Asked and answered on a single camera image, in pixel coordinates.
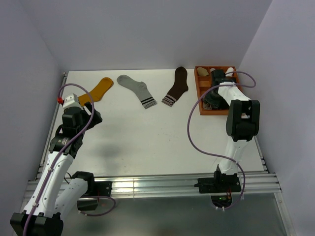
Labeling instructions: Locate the tan sock with maroon cuff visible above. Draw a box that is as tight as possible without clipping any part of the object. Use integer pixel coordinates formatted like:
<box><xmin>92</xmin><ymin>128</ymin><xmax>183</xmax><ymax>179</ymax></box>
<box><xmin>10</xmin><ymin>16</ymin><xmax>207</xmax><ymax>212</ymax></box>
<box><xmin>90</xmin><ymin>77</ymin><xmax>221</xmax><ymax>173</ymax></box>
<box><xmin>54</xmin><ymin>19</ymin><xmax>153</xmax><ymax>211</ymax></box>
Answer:
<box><xmin>202</xmin><ymin>102</ymin><xmax>214</xmax><ymax>111</ymax></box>

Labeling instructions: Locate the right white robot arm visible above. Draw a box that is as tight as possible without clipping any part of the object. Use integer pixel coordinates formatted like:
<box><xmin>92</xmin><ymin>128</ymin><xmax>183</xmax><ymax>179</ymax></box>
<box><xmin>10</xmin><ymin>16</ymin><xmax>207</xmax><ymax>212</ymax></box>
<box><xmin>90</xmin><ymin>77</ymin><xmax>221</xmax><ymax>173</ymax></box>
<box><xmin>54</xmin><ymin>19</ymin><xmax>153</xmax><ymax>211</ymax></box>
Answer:
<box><xmin>208</xmin><ymin>67</ymin><xmax>260</xmax><ymax>192</ymax></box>

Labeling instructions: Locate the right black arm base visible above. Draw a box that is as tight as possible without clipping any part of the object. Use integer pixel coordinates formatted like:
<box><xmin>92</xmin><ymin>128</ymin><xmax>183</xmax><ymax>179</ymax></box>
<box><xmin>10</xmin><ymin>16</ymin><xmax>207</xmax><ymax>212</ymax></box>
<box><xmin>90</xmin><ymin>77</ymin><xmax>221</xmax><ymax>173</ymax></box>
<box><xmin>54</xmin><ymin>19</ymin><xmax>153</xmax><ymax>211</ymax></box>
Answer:
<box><xmin>194</xmin><ymin>174</ymin><xmax>241</xmax><ymax>208</ymax></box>

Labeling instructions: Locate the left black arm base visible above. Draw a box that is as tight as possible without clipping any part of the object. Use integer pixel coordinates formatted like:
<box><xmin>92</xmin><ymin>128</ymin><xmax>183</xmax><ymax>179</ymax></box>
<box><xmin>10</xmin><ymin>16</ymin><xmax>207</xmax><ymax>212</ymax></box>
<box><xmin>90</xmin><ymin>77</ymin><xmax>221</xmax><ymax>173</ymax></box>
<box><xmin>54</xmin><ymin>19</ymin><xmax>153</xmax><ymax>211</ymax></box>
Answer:
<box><xmin>77</xmin><ymin>181</ymin><xmax>116</xmax><ymax>216</ymax></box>

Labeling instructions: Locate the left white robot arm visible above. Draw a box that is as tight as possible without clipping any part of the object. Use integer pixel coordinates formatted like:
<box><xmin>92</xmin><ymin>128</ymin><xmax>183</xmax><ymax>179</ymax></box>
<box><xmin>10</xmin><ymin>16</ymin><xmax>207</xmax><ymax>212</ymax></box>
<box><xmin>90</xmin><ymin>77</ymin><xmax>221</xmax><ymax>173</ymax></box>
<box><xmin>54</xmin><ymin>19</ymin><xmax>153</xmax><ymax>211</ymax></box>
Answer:
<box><xmin>10</xmin><ymin>102</ymin><xmax>102</xmax><ymax>236</ymax></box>

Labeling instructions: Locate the orange wooden compartment tray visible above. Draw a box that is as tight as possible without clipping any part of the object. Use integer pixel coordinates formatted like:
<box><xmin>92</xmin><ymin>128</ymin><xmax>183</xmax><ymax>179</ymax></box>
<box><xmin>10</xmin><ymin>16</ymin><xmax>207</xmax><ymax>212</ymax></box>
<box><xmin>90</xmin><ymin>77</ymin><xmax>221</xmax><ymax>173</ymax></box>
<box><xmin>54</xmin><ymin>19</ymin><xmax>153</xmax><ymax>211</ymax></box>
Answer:
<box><xmin>194</xmin><ymin>66</ymin><xmax>239</xmax><ymax>116</ymax></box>

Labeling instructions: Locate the rolled beige sock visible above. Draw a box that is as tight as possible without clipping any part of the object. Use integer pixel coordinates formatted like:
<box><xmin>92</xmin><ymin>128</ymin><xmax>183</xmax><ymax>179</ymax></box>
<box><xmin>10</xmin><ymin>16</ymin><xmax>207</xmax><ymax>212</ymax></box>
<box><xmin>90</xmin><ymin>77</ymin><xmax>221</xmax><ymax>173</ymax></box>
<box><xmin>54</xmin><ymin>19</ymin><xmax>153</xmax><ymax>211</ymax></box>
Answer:
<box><xmin>197</xmin><ymin>67</ymin><xmax>209</xmax><ymax>77</ymax></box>

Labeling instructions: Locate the brown sock with pink stripes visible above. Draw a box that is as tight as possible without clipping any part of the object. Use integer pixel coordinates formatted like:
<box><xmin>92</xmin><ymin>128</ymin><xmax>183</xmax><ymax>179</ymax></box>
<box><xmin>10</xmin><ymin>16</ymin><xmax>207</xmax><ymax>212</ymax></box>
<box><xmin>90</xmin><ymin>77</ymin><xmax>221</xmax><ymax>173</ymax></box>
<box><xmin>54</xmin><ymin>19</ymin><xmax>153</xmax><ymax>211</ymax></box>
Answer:
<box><xmin>162</xmin><ymin>66</ymin><xmax>189</xmax><ymax>107</ymax></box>

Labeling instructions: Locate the rolled white sock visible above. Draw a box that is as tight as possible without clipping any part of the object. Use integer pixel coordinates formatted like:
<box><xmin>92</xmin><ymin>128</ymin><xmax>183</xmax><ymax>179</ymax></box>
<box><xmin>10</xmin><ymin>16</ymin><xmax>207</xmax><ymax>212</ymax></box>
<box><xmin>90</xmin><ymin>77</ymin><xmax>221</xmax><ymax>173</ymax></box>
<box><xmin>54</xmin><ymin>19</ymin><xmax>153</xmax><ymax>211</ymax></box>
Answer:
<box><xmin>225</xmin><ymin>67</ymin><xmax>234</xmax><ymax>74</ymax></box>

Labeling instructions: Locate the mustard yellow sock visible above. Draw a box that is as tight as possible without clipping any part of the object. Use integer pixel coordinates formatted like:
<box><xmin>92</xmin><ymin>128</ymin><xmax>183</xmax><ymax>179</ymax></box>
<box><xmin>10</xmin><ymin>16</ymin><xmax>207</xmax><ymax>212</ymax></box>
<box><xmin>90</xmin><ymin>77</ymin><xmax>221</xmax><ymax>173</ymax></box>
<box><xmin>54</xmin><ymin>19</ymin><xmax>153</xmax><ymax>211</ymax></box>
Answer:
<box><xmin>78</xmin><ymin>77</ymin><xmax>114</xmax><ymax>107</ymax></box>

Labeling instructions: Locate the grey sock with black stripes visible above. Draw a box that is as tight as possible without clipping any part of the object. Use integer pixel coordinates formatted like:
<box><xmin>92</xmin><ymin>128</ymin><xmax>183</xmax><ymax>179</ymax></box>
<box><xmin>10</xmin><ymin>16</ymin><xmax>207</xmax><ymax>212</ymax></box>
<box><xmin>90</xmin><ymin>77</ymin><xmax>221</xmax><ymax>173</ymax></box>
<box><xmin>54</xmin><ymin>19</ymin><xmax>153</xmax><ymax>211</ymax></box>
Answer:
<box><xmin>117</xmin><ymin>75</ymin><xmax>157</xmax><ymax>109</ymax></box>

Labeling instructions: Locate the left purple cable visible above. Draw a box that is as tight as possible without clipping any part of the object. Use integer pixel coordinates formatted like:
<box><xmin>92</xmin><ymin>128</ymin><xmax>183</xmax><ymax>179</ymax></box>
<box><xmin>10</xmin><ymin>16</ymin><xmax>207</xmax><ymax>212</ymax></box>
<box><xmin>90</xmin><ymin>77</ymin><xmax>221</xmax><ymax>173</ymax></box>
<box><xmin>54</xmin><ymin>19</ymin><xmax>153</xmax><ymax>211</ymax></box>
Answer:
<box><xmin>23</xmin><ymin>83</ymin><xmax>116</xmax><ymax>236</ymax></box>

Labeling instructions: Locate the purple cable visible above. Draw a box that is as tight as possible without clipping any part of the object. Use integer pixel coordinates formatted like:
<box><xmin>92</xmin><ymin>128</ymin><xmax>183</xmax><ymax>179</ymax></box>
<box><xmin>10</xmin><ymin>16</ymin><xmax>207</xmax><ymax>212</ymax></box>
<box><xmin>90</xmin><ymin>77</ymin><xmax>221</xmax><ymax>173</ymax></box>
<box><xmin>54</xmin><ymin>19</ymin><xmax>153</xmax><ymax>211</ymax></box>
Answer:
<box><xmin>23</xmin><ymin>83</ymin><xmax>116</xmax><ymax>236</ymax></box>
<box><xmin>187</xmin><ymin>71</ymin><xmax>256</xmax><ymax>211</ymax></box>

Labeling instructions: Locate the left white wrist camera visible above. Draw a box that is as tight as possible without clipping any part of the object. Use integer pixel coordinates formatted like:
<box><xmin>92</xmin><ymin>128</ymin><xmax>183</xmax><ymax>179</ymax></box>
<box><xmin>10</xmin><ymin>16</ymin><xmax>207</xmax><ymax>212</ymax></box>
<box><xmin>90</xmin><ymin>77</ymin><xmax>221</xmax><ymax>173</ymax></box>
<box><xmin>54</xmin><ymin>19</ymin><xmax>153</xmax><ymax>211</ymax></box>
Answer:
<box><xmin>57</xmin><ymin>93</ymin><xmax>82</xmax><ymax>110</ymax></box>

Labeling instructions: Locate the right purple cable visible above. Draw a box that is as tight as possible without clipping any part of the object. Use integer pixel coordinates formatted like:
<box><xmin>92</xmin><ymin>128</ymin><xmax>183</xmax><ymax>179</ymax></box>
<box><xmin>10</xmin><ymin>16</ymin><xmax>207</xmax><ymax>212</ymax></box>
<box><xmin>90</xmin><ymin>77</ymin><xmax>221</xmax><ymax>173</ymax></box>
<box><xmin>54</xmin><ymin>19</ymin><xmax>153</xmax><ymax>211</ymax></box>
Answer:
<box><xmin>187</xmin><ymin>71</ymin><xmax>256</xmax><ymax>211</ymax></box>

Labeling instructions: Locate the aluminium frame rail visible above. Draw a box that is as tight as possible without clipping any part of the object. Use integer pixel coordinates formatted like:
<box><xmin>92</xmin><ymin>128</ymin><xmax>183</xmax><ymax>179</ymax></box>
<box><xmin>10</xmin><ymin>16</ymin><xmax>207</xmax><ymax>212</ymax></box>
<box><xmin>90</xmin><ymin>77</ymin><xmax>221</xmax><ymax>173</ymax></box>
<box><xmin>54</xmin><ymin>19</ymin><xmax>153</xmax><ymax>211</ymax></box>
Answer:
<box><xmin>23</xmin><ymin>172</ymin><xmax>283</xmax><ymax>202</ymax></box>

